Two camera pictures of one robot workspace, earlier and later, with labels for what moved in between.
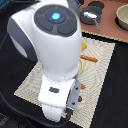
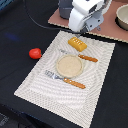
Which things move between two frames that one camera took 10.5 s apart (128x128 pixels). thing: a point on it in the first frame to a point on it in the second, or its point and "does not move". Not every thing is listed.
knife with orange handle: x=95 y=60 does not move
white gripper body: x=56 y=95 to x=86 y=15
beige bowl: x=121 y=18 does not move
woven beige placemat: x=96 y=56 does not move
